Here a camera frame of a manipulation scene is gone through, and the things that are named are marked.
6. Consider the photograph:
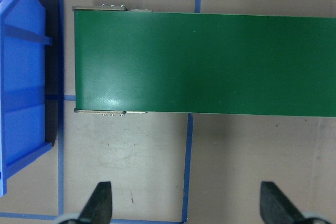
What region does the left blue plastic bin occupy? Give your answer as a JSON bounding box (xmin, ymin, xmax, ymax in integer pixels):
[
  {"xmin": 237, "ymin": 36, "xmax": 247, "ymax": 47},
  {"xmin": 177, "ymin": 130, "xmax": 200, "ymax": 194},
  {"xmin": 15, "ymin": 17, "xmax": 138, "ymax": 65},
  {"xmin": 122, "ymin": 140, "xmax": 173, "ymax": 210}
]
[{"xmin": 1, "ymin": 0, "xmax": 52, "ymax": 195}]

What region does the green conveyor belt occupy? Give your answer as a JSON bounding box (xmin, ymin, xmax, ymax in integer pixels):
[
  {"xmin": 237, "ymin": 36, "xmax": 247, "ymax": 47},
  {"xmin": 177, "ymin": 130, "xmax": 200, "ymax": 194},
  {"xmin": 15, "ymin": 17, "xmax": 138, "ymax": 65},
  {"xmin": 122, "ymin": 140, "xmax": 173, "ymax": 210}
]
[{"xmin": 73, "ymin": 7, "xmax": 335, "ymax": 117}]

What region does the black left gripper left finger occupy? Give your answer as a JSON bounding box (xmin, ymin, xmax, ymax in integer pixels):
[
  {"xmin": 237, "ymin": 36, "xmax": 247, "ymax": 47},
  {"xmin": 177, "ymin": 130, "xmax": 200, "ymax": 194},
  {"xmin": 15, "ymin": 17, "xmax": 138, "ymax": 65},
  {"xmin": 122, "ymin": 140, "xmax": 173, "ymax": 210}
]
[{"xmin": 78, "ymin": 182, "xmax": 112, "ymax": 223}]

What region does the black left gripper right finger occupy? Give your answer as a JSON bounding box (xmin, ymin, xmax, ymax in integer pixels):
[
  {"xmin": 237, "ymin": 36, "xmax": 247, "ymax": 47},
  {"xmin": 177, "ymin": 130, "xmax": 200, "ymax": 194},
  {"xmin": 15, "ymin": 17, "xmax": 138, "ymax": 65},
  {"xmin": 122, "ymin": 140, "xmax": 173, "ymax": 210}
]
[{"xmin": 259, "ymin": 181, "xmax": 305, "ymax": 224}]

